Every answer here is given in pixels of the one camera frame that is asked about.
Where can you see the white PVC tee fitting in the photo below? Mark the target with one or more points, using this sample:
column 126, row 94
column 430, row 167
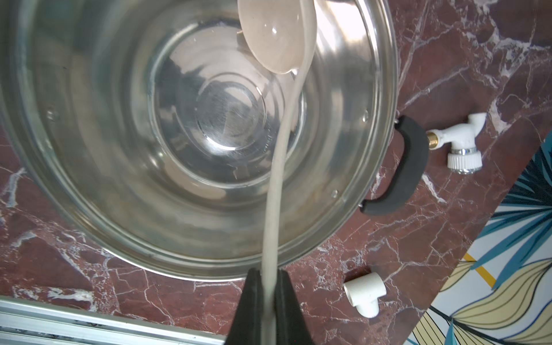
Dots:
column 363, row 293

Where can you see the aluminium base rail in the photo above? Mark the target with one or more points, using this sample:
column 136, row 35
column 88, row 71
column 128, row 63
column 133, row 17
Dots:
column 31, row 322

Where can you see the white faucet pipe fitting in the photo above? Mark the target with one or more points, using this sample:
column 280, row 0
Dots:
column 464, row 158

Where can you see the beige plastic ladle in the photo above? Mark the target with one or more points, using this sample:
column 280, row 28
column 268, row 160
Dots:
column 282, row 37

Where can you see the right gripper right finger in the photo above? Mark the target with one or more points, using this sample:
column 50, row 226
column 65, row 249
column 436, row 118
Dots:
column 291, row 328

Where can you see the stainless steel pot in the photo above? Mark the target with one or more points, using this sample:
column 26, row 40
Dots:
column 152, row 127

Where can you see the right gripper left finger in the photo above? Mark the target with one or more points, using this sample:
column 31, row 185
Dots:
column 247, row 323

